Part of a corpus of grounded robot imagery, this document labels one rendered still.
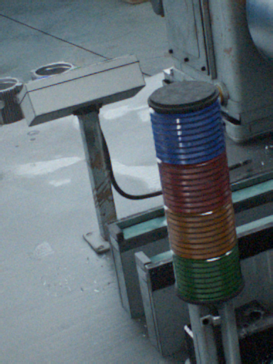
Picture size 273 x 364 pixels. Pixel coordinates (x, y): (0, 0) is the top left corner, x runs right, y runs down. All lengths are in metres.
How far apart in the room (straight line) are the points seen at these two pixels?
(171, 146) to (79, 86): 0.57
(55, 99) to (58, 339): 0.33
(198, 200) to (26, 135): 1.16
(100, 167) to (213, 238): 0.60
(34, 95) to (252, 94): 0.51
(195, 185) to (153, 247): 0.44
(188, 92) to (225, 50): 0.90
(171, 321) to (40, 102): 0.37
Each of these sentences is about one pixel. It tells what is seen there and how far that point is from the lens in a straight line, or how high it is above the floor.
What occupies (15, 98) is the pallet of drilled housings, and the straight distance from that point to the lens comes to 3.71.
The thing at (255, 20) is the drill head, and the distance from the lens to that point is 1.55.
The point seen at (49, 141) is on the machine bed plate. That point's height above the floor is 0.80.
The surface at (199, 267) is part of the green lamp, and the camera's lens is 0.81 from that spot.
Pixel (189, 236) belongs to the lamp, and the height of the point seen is 1.10.
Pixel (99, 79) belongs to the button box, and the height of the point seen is 1.06.
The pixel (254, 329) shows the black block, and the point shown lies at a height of 0.86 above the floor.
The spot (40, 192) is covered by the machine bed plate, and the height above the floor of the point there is 0.80.
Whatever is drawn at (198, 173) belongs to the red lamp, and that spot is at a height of 1.16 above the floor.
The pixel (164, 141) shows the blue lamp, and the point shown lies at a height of 1.19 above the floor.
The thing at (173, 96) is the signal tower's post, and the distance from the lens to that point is 0.77.
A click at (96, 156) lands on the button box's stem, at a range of 1.37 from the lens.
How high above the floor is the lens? 1.48
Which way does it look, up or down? 25 degrees down
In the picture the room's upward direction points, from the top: 10 degrees counter-clockwise
